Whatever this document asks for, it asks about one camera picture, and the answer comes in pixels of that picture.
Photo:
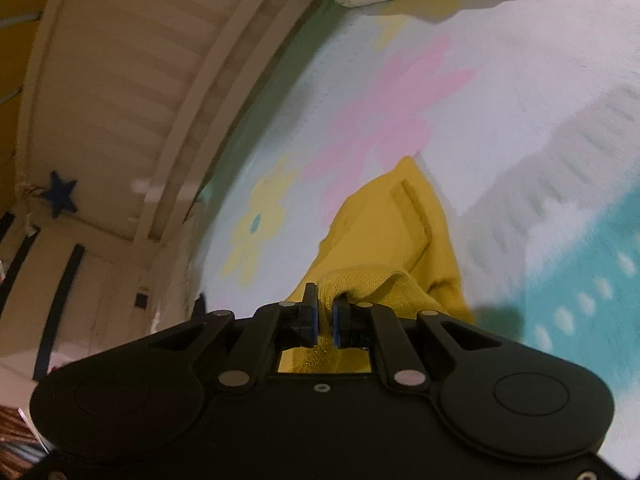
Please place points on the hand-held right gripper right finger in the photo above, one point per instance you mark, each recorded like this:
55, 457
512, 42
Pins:
336, 322

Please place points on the yellow long-sleeved shirt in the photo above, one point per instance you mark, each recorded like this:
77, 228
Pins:
390, 240

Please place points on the striped cloth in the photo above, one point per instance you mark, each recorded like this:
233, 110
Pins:
17, 435

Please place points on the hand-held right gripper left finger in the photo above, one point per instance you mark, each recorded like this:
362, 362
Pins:
314, 320

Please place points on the wooden headboard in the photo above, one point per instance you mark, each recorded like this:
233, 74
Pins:
125, 85

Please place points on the flower-print bed sheet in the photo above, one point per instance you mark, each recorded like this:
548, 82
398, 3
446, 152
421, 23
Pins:
500, 110

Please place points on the blue star sticker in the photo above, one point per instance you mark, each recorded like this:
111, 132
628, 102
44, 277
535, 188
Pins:
60, 194

